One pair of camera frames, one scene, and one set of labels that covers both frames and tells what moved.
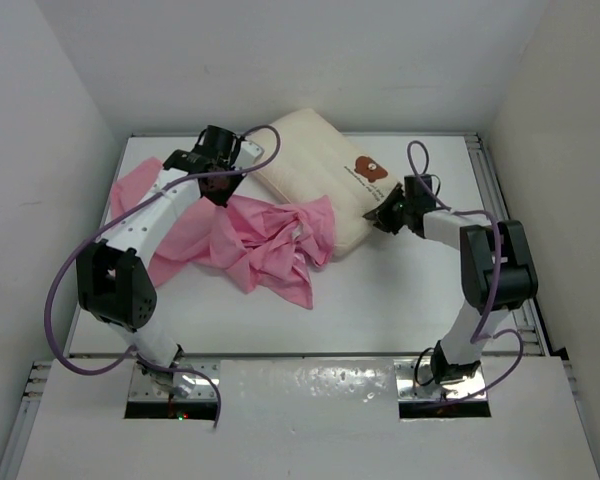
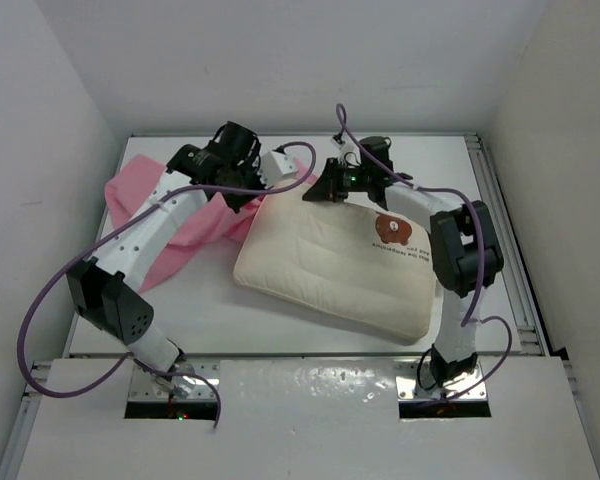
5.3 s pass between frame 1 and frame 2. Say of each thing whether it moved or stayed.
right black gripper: moved
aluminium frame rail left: stayed
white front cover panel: stayed
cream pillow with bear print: moved
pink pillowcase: moved
